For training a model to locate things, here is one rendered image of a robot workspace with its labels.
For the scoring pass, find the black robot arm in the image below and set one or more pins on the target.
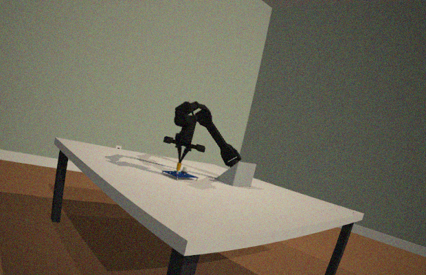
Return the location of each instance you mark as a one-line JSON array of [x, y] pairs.
[[204, 118]]

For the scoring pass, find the blue circuit board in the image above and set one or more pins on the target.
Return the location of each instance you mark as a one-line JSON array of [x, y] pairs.
[[177, 174]]

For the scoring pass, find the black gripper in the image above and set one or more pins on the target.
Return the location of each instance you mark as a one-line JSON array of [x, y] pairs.
[[185, 137]]

